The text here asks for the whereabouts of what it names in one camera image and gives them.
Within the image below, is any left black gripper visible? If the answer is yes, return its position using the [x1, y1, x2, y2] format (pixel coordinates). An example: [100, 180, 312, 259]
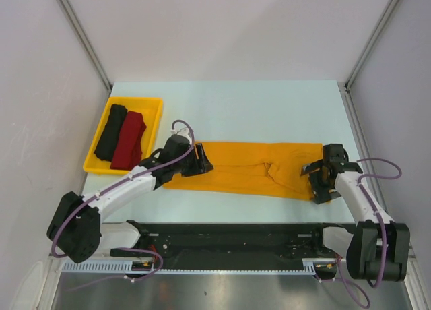
[172, 143, 213, 177]

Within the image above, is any orange t shirt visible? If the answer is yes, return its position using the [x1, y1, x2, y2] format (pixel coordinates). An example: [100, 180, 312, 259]
[163, 142, 323, 201]

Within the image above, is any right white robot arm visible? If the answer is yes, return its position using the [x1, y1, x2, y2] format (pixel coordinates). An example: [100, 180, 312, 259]
[301, 144, 410, 287]

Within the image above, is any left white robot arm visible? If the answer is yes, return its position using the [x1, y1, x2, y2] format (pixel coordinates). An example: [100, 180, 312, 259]
[46, 134, 213, 263]

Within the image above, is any red rolled t shirt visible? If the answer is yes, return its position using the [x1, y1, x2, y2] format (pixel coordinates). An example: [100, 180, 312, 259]
[110, 111, 147, 171]

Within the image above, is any black rolled t shirt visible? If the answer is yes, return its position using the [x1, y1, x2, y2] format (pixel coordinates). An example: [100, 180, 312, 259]
[94, 104, 128, 162]

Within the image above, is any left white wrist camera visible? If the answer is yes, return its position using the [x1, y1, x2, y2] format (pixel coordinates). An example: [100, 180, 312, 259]
[170, 127, 192, 144]

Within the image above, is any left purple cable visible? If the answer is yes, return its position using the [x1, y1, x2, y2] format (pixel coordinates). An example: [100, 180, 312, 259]
[50, 120, 196, 292]

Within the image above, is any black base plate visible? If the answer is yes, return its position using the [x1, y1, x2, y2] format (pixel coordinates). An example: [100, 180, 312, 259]
[110, 222, 371, 270]

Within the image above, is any white slotted cable duct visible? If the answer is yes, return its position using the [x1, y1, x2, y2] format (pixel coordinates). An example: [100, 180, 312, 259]
[61, 259, 316, 276]

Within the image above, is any right aluminium frame post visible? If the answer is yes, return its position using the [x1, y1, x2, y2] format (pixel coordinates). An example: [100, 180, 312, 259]
[343, 0, 401, 91]

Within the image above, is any aluminium frame post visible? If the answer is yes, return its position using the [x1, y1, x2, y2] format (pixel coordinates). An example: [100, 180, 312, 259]
[343, 0, 401, 91]
[56, 0, 113, 93]

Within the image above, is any left aluminium frame post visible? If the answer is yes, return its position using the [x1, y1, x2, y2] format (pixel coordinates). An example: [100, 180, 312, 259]
[56, 0, 113, 93]

